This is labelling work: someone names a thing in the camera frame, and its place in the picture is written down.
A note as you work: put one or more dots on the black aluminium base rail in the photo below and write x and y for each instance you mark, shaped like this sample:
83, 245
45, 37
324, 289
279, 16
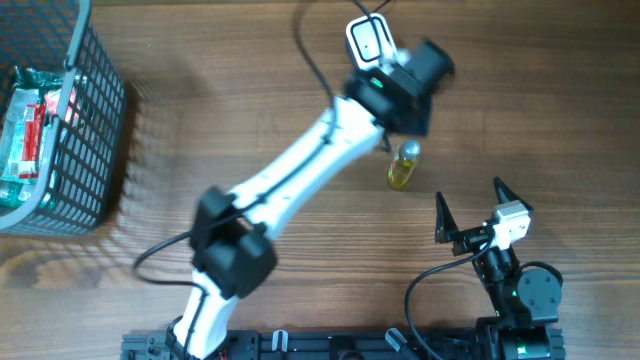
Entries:
461, 343

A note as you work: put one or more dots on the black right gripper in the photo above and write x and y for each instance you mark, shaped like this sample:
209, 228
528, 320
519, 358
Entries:
447, 230

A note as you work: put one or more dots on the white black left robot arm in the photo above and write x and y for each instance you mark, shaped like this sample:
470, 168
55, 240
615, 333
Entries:
233, 233

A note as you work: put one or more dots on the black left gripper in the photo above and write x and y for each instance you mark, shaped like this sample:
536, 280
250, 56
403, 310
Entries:
405, 107

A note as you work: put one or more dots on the grey plastic mesh basket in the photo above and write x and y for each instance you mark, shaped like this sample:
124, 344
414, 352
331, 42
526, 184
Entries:
71, 193

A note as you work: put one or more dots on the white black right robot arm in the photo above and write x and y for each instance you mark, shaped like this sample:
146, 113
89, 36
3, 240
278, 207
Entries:
525, 296

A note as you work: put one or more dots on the green white glove package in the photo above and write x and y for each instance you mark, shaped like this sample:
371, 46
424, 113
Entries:
31, 87

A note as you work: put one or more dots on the red stick sachet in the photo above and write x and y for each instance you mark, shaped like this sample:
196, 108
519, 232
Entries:
33, 132

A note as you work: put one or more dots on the yellow oil bottle silver cap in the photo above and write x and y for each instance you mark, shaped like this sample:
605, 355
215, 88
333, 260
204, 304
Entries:
403, 164

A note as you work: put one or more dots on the white barcode scanner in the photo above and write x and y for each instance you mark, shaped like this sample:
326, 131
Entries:
370, 44

